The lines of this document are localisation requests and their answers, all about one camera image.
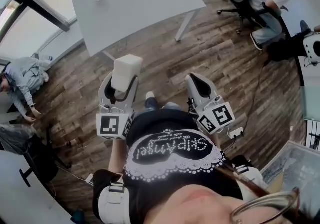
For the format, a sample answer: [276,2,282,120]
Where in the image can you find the person's face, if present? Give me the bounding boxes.
[156,183,245,224]

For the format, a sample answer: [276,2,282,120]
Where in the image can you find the grey table leg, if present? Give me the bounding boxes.
[174,8,201,42]
[102,50,117,62]

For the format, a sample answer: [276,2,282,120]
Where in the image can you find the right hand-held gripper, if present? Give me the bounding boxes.
[185,72,237,135]

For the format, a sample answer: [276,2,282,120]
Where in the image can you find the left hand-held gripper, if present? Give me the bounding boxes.
[96,71,140,141]

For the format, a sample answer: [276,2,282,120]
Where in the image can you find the black window frame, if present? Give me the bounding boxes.
[0,0,71,33]

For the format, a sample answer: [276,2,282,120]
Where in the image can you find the teal object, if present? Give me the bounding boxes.
[70,208,86,224]

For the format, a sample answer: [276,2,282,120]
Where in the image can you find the person's glasses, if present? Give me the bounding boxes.
[229,187,301,224]

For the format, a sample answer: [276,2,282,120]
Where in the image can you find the black floor cable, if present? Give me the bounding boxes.
[243,59,272,130]

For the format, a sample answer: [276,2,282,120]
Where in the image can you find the white packet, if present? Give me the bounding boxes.
[110,54,144,93]

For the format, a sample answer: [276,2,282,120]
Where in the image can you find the grey mesh panel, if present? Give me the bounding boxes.
[260,139,320,207]

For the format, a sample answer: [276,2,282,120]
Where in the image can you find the person's jeans legs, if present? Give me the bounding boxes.
[143,96,184,113]

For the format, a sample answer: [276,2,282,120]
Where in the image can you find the black swivel chair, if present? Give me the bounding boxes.
[19,124,74,188]

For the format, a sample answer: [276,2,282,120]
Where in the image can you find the plastic-wrapped chair back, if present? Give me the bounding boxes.
[0,123,39,156]

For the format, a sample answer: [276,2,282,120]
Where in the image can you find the person's black printed shirt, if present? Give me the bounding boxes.
[92,108,251,224]

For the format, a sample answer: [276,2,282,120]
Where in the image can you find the person's left forearm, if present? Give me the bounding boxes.
[108,138,131,176]

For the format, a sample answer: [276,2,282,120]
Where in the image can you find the white headset device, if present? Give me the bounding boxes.
[302,31,320,65]

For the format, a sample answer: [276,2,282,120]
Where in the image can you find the white power strip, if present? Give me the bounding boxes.
[228,126,245,139]

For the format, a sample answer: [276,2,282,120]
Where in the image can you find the green glass panel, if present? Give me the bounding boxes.
[300,86,320,121]

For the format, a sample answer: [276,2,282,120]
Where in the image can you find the white harness strap with buckle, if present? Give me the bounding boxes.
[231,164,269,195]
[97,182,131,224]

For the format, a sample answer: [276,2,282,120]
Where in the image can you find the black bag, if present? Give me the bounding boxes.
[266,30,309,63]

